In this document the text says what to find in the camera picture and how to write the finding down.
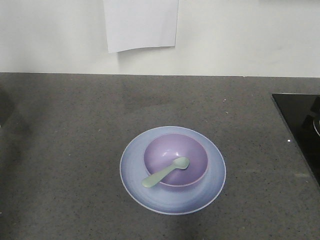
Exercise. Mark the pale green plastic spoon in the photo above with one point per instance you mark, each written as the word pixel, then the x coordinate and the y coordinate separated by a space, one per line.
pixel 180 163

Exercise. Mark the white paper sheet on wall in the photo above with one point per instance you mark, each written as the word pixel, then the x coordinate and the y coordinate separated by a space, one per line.
pixel 135 24

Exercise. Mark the lilac plastic bowl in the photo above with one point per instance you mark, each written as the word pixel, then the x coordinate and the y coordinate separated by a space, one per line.
pixel 161 152

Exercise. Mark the light blue plate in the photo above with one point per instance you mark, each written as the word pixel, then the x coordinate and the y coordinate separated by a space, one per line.
pixel 171 200

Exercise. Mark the black gas cooktop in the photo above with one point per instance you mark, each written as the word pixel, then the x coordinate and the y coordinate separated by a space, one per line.
pixel 301 113

